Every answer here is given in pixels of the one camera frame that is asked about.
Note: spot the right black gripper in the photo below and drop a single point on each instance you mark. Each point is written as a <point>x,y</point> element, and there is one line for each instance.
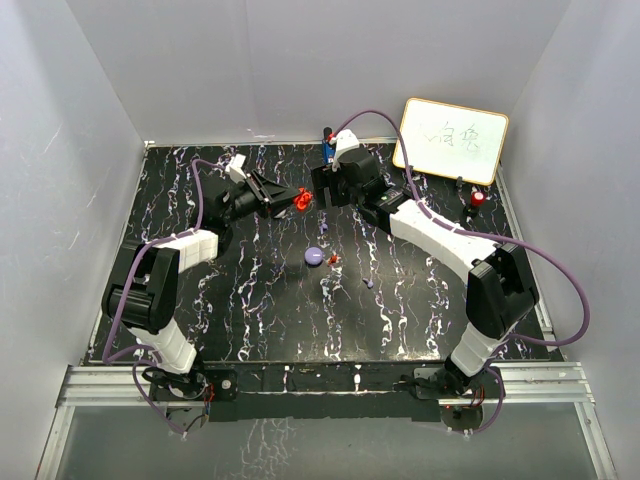
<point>327,178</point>

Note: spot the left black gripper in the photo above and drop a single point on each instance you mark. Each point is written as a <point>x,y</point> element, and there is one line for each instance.
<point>263,190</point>

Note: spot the red earbud charging case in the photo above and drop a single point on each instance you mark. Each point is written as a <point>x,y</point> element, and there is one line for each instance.
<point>303,199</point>

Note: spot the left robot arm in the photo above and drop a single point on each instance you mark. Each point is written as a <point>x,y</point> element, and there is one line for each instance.
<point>141,293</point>

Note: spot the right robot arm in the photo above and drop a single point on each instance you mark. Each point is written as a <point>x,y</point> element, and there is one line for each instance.
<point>500,289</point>

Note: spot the purple earbud charging case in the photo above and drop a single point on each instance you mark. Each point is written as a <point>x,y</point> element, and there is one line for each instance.
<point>313,256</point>

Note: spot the blue black device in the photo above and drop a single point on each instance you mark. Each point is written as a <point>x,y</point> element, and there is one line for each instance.
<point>328,150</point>

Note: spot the red emergency stop button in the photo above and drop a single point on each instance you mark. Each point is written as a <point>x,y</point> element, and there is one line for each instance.
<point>476,200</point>

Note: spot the black front base bar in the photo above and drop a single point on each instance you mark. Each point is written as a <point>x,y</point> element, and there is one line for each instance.
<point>342,390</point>

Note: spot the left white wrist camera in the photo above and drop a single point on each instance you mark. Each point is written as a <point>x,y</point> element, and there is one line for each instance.
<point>235,167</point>

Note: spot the white whiteboard with wooden frame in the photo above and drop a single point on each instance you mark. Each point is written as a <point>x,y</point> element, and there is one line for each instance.
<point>451,141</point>

